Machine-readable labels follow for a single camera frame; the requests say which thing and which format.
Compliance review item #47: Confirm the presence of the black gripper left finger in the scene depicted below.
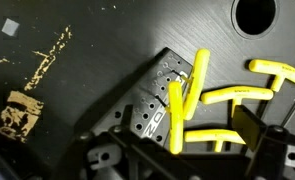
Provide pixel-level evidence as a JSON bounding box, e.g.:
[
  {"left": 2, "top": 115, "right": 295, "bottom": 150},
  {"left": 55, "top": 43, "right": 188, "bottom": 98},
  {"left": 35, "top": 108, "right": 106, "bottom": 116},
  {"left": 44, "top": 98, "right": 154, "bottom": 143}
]
[{"left": 55, "top": 104, "right": 135, "bottom": 180}]

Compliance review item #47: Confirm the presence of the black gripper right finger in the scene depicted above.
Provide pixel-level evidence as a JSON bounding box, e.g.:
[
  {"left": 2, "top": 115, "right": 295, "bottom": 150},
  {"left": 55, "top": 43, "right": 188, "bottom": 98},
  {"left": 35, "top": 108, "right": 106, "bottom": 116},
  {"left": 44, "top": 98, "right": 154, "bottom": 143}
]
[{"left": 232, "top": 104, "right": 291, "bottom": 180}]

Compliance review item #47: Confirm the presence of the black hex key holder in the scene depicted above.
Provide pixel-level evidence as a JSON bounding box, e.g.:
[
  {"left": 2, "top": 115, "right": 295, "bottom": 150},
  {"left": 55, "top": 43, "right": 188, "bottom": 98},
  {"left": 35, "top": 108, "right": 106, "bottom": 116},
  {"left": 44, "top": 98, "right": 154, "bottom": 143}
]
[{"left": 90, "top": 46, "right": 195, "bottom": 151}]

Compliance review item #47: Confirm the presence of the grey square tape piece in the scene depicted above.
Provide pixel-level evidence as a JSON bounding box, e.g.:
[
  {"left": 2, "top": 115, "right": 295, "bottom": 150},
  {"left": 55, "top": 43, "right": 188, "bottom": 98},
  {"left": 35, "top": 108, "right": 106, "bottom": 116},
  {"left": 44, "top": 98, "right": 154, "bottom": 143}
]
[{"left": 1, "top": 18, "right": 21, "bottom": 37}]

